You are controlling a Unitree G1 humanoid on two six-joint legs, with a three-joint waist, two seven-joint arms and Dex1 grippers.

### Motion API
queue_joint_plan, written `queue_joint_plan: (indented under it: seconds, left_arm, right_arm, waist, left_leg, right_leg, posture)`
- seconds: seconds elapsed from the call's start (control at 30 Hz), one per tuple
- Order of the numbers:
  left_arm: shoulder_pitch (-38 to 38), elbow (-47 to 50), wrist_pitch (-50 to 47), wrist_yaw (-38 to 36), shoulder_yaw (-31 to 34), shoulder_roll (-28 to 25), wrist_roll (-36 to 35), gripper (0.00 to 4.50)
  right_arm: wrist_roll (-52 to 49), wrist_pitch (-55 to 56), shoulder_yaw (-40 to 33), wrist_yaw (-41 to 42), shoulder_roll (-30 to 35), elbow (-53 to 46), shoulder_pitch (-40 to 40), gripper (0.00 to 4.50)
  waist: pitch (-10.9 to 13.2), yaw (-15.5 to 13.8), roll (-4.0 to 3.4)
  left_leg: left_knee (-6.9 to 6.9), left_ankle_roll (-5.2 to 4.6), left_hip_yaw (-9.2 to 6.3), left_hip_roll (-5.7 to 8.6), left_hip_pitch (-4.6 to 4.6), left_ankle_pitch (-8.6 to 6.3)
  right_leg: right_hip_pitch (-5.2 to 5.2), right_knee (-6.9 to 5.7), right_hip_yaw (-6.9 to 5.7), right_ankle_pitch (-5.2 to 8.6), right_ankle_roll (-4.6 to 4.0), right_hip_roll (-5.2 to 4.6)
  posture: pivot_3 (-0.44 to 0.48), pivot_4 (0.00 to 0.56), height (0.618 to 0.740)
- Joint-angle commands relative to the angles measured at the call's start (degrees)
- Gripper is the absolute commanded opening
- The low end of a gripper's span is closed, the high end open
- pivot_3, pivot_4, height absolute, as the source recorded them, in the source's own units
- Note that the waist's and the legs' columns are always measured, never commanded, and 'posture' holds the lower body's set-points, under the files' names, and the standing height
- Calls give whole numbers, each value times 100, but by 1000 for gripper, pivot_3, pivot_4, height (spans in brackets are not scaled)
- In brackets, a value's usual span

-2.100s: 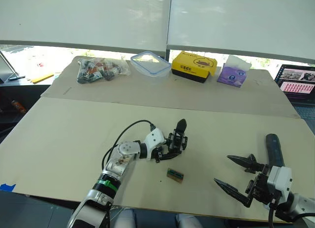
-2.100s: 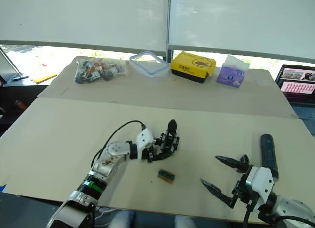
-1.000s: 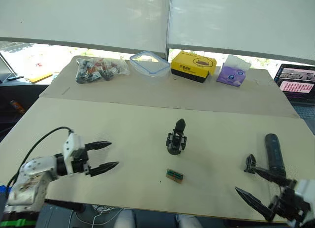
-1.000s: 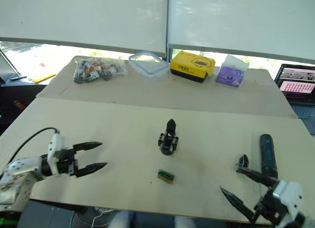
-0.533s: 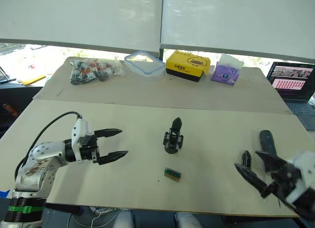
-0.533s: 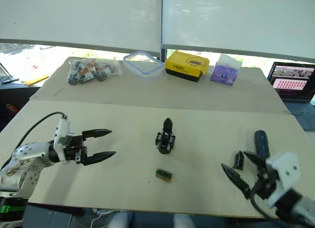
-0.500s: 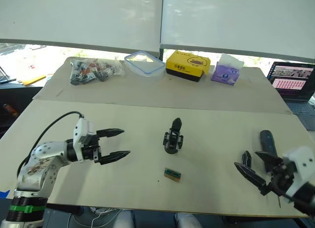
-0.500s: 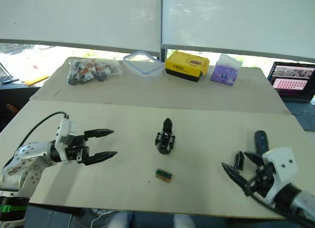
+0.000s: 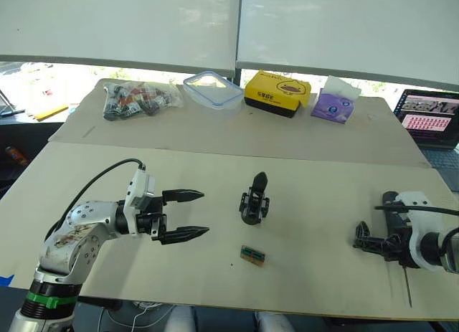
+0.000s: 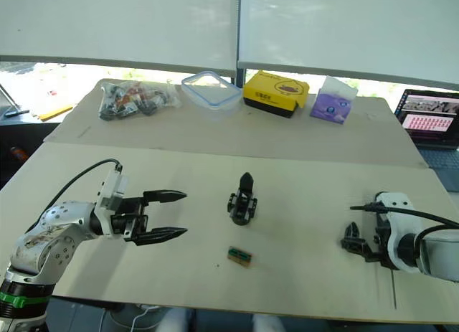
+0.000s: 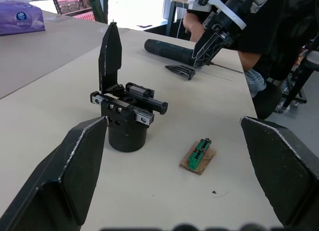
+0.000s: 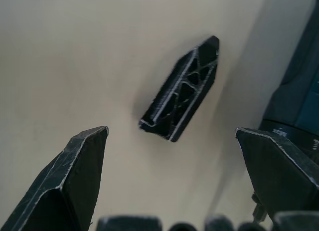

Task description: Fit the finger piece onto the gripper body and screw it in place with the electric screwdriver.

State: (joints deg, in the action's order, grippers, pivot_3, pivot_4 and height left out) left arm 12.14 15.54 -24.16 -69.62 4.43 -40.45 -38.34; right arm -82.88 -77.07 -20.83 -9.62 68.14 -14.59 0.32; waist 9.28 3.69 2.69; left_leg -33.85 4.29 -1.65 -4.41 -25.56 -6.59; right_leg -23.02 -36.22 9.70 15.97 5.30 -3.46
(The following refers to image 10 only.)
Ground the open laptop computer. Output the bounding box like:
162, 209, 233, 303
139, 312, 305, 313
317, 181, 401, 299
393, 88, 459, 194

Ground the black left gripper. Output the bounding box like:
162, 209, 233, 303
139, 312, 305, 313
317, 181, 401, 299
110, 189, 189, 247

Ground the white roller blind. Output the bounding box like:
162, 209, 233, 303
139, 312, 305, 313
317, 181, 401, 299
0, 0, 240, 79
237, 0, 459, 86

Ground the thin white cable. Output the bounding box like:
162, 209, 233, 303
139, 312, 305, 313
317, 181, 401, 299
130, 304, 159, 332

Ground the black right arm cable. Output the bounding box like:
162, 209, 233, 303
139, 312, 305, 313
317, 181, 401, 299
349, 201, 459, 240

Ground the black metal angled bar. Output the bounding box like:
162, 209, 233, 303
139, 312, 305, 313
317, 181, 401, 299
0, 82, 31, 118

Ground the clear container with blue-rimmed lid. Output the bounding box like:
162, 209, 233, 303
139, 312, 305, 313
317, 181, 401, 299
180, 70, 242, 122

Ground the dark window frame post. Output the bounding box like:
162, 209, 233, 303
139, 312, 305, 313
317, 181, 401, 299
234, 0, 247, 86

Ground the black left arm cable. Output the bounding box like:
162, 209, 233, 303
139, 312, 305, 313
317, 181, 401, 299
45, 158, 123, 218

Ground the dark grey rounded shape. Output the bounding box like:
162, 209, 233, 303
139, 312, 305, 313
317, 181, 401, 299
105, 303, 169, 332

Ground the small green and brown block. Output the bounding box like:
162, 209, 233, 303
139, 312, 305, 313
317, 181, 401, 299
227, 245, 254, 270

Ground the purple and white tissue pack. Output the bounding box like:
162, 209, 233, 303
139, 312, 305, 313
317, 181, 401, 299
309, 75, 360, 126

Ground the clear bag of parts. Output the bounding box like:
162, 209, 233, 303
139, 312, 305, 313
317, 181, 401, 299
98, 78, 182, 123

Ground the small cardboard sheet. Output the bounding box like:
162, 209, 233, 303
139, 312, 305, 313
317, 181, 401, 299
42, 77, 430, 169

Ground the yellow and black box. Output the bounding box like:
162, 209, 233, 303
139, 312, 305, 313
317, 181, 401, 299
242, 70, 311, 120

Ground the large cardboard sheet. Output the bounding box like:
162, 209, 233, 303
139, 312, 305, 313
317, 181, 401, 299
0, 141, 459, 326

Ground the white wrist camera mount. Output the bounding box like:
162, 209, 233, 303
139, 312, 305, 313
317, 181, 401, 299
94, 166, 129, 237
374, 191, 421, 274

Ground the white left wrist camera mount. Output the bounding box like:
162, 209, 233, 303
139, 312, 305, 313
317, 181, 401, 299
94, 166, 129, 237

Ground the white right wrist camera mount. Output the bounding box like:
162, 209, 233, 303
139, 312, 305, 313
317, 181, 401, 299
374, 191, 421, 274

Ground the black spare gripper assembly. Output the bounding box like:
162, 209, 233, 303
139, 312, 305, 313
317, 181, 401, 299
226, 171, 259, 227

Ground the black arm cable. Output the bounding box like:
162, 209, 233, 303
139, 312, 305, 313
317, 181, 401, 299
45, 158, 123, 218
349, 201, 459, 240

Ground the yellow flat stick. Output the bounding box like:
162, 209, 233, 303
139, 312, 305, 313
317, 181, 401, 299
37, 103, 75, 123

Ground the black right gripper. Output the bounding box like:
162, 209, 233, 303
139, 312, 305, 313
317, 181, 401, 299
340, 216, 396, 271

